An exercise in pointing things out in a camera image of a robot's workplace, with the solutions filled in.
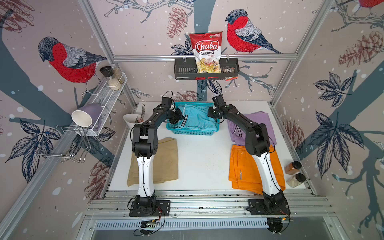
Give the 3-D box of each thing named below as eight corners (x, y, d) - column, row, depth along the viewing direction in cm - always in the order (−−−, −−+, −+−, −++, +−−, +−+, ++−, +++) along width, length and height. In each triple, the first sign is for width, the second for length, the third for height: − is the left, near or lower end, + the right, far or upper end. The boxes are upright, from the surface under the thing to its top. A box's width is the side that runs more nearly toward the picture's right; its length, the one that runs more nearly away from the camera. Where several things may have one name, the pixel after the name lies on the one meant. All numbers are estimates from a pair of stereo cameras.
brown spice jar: (286, 175, 86) (294, 169, 78) (283, 167, 89) (291, 160, 81) (294, 175, 86) (303, 169, 78) (290, 167, 89) (299, 160, 81)
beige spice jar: (291, 189, 82) (302, 183, 74) (284, 183, 84) (294, 177, 76) (295, 183, 84) (307, 177, 75) (289, 177, 86) (299, 171, 78)
